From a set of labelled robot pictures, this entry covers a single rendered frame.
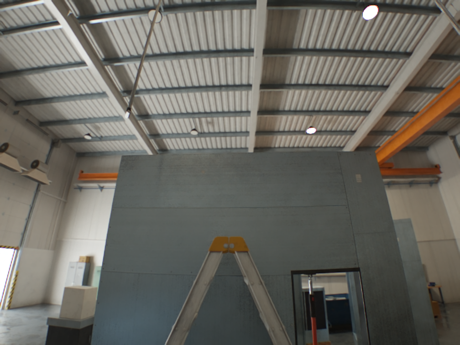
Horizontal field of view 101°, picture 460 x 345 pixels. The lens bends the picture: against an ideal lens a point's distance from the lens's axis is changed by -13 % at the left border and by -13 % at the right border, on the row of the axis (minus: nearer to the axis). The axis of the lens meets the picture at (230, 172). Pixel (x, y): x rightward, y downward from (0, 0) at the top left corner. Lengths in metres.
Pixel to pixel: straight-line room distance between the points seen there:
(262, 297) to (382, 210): 1.51
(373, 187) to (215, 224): 1.50
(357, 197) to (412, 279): 4.33
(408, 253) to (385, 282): 4.15
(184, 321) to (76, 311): 4.62
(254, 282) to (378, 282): 1.29
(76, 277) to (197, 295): 11.32
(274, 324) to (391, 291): 1.29
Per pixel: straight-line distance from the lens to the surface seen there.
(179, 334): 1.24
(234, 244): 1.17
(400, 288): 2.33
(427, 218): 14.14
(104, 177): 12.75
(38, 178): 11.64
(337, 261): 2.07
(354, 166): 2.37
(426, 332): 6.58
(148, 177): 2.23
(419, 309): 6.47
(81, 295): 5.65
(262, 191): 2.01
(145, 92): 8.94
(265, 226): 1.94
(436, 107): 9.90
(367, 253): 2.19
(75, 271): 12.43
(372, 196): 2.33
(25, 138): 12.41
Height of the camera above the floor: 2.19
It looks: 23 degrees up
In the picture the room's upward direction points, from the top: straight up
